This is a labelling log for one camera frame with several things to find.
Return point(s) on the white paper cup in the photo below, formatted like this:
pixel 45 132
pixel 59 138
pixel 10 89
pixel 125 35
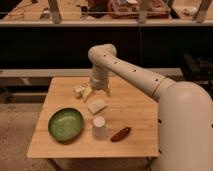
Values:
pixel 99 131

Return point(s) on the long wooden workbench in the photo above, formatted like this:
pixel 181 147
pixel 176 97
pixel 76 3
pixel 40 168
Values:
pixel 95 13

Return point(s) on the small white cube object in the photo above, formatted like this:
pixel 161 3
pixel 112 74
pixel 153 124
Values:
pixel 78 91

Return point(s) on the pale yellow banana-like object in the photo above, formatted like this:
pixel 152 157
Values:
pixel 87 92

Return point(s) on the brown tray on bench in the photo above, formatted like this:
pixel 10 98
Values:
pixel 130 9

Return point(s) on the brown sausage-shaped object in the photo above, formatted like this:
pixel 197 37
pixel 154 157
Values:
pixel 123 133

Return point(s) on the white sponge block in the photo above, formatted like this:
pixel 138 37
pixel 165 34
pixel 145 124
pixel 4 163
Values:
pixel 96 106

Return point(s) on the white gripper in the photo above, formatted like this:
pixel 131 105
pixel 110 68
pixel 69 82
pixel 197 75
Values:
pixel 100 84

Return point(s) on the green ceramic bowl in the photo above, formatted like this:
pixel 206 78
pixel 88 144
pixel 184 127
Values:
pixel 65 124

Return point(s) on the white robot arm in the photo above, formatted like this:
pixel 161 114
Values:
pixel 185 111

